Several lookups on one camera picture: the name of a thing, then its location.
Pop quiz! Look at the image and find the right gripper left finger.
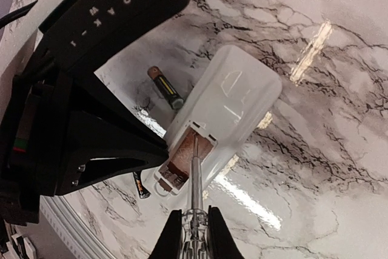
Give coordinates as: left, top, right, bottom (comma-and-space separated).
149, 210, 182, 259

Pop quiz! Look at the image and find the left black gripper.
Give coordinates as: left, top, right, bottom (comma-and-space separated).
1, 56, 169, 226

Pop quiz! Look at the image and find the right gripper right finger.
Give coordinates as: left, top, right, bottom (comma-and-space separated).
207, 206, 244, 259

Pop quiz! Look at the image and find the black AAA battery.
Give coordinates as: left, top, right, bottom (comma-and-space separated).
147, 66, 184, 111
133, 170, 150, 199

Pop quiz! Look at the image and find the white remote control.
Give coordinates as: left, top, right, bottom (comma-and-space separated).
147, 45, 282, 198

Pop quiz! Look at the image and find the front aluminium frame rail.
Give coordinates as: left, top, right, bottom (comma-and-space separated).
40, 197, 115, 259

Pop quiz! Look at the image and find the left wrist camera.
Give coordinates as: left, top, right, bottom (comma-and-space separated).
39, 0, 190, 75

